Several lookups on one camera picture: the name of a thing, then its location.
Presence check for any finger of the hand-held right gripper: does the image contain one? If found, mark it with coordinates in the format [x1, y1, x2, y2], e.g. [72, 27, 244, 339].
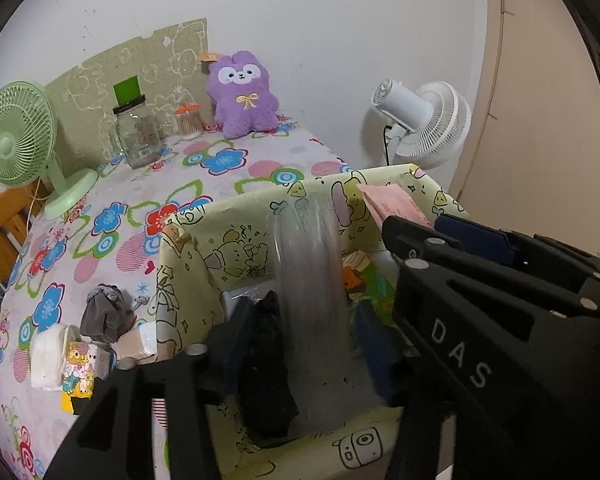
[436, 213, 600, 311]
[381, 215, 600, 318]

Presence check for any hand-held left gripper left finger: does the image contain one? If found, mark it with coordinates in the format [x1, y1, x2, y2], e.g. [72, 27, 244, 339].
[44, 320, 242, 480]

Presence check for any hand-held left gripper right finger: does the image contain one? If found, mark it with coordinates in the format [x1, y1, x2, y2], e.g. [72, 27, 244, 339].
[357, 304, 451, 480]

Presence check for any pink packet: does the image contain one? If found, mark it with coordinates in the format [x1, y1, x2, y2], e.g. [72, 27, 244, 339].
[356, 182, 433, 231]

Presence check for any green cartoon tissue packet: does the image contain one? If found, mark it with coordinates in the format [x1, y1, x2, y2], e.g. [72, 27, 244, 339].
[342, 252, 397, 311]

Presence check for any beige and white packet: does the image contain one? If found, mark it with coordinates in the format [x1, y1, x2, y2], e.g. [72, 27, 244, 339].
[112, 322, 158, 363]

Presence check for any black sock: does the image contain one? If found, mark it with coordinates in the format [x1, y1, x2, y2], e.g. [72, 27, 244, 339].
[227, 292, 301, 438]

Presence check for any yellow cartoon tissue packet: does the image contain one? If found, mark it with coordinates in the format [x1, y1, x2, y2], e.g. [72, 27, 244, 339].
[60, 341, 113, 393]

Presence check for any grey sock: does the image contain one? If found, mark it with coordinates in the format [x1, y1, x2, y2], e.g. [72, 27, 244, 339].
[80, 283, 148, 345]

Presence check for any white tissue pack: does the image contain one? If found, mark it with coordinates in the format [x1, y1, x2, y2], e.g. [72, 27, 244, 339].
[29, 324, 78, 391]

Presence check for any yellow cartoon print box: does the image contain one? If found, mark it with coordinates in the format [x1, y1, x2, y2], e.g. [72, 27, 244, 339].
[152, 162, 471, 480]

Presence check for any white standing fan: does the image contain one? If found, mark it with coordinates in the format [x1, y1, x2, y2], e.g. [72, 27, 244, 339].
[362, 78, 473, 171]

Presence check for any beige wardrobe door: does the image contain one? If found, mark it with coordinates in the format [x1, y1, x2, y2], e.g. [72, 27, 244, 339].
[450, 0, 600, 261]

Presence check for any purple plush bunny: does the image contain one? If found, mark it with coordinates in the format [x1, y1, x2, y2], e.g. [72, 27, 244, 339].
[200, 50, 281, 140]

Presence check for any wooden chair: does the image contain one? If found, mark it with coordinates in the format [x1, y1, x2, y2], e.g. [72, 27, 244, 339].
[0, 185, 46, 296]

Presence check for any glass jar with green lid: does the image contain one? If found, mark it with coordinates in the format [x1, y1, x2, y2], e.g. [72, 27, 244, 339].
[109, 75, 162, 170]

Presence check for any small swab jar orange lid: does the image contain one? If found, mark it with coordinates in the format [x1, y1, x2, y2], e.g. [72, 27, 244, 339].
[175, 102, 203, 140]

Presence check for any green desk fan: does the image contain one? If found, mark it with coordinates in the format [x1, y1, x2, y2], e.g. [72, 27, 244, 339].
[0, 81, 99, 221]

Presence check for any green patterned board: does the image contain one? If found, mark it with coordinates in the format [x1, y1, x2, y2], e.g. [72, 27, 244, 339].
[45, 17, 216, 156]

